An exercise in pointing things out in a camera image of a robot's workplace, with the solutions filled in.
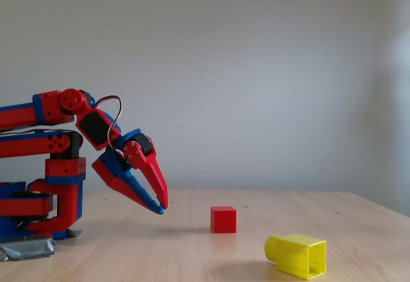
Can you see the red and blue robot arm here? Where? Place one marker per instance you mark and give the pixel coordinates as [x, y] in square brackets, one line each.
[19, 115]

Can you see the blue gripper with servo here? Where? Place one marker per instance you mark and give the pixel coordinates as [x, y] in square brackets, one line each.
[113, 169]

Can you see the yellow square cup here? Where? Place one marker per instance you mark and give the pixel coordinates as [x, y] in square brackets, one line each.
[291, 253]

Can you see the red cube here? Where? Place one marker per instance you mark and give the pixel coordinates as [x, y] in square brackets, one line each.
[223, 220]

